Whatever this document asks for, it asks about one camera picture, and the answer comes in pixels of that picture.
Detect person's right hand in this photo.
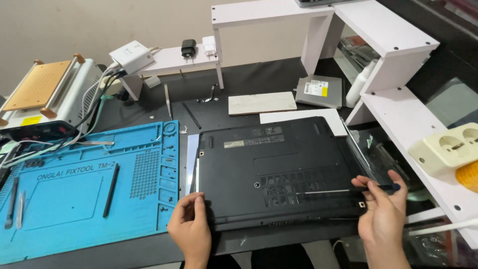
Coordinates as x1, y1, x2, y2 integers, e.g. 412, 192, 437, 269
351, 170, 409, 250

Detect white plastic sheet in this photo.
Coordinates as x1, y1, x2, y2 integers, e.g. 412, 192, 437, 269
185, 133, 201, 196

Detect white square power adapter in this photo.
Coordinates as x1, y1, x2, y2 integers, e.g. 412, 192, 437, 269
109, 40, 155, 75

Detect small silver tweezers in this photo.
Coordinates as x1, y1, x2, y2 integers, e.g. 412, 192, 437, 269
16, 191, 26, 230

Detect low white wooden shelf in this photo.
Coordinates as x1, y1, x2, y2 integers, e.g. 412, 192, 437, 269
119, 43, 225, 101

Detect clear plastic bag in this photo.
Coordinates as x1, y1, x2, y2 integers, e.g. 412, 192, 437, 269
339, 117, 412, 189

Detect white rectangular stone slab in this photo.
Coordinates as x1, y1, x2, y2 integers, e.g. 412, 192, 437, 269
228, 91, 298, 116

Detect cream tape roll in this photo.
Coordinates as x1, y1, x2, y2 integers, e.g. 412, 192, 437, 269
100, 76, 124, 96

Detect grey optical disc drive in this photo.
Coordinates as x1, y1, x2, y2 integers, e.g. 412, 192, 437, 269
295, 74, 343, 110

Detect grey device on riser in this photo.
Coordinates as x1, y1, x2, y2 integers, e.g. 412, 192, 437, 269
294, 0, 360, 8

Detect cream double power socket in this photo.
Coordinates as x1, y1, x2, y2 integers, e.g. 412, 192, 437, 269
407, 122, 478, 178

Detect bundle of cables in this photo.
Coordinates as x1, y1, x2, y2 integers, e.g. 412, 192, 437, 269
0, 63, 127, 169

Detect thin black-handled screwdriver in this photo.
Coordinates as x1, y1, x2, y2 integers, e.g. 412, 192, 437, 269
297, 183, 401, 196

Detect white wooden desk riser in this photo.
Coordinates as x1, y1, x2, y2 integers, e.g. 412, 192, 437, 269
211, 0, 335, 76

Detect thin black strip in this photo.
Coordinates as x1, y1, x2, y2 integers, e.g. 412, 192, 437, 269
181, 100, 202, 130

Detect white plastic bottle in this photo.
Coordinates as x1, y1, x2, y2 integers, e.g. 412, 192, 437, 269
345, 59, 378, 108

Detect white charger plug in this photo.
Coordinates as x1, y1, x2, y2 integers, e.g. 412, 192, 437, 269
202, 35, 217, 58

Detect small black ribbon cable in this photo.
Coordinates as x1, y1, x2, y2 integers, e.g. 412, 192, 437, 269
196, 84, 219, 104

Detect black plastic spudger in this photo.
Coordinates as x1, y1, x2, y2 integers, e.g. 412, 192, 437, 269
102, 163, 120, 219

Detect long silver tweezers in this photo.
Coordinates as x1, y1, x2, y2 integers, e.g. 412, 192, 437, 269
164, 82, 173, 121

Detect person's black clothing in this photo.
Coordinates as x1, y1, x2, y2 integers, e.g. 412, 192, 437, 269
179, 242, 338, 269

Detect person's left hand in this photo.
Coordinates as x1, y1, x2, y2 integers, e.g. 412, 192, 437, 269
167, 192, 212, 261

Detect black laptop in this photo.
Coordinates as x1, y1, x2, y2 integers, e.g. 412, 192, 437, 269
193, 116, 369, 232

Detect white screen separator machine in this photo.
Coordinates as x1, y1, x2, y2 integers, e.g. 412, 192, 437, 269
0, 53, 104, 143

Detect blue silicone repair mat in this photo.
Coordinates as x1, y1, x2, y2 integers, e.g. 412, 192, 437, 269
0, 120, 180, 266

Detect white stepped wooden shelf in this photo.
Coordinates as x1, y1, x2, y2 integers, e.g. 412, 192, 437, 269
320, 0, 478, 250

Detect white cable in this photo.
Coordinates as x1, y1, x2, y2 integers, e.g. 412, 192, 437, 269
407, 218, 478, 237

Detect grey metal pry tool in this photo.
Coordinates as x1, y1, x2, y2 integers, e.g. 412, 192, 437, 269
4, 177, 19, 230

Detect white flat board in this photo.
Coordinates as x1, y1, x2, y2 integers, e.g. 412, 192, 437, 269
259, 108, 349, 137

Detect black charger plug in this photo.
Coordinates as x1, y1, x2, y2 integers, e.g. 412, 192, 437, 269
181, 39, 197, 59

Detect orange round object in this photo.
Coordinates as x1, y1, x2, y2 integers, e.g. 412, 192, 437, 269
455, 158, 478, 194

